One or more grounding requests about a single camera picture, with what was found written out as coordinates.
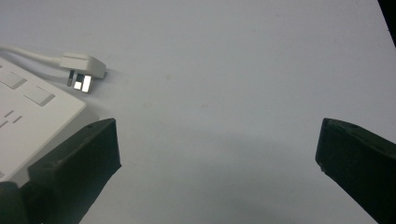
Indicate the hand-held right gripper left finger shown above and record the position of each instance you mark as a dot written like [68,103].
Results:
[77,168]

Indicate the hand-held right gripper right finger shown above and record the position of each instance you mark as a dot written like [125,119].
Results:
[361,161]

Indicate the white power strip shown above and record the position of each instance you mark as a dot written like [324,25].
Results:
[28,124]

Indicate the white power plug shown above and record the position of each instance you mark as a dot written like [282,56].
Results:
[83,67]

